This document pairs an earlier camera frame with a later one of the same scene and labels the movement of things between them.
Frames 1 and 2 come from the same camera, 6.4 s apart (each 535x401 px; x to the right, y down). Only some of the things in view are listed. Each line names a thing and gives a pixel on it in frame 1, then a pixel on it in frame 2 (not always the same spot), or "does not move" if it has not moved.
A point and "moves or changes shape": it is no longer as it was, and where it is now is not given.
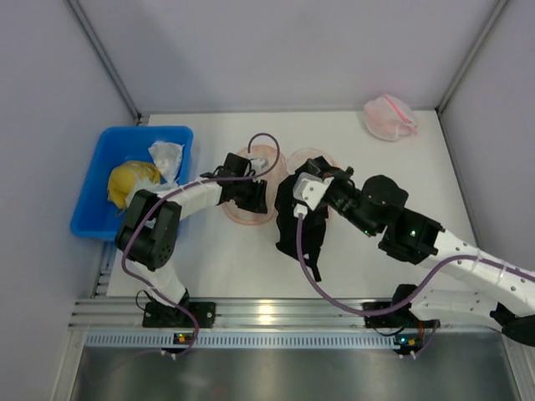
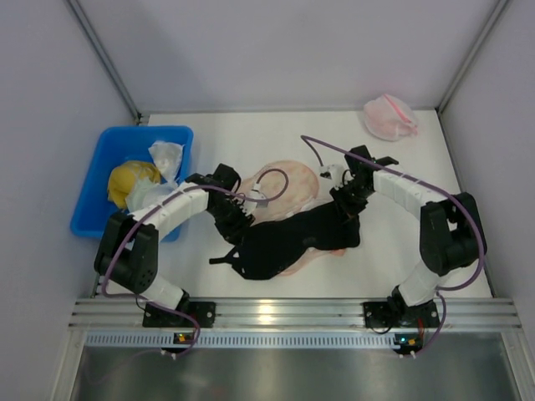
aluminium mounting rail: x=230 y=313 does not move
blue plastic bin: x=95 y=215 does not move
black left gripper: x=254 y=195 to x=236 y=225
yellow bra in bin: x=122 y=180 does not move
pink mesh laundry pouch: x=389 y=118 does not move
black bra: x=313 y=226 moves or changes shape
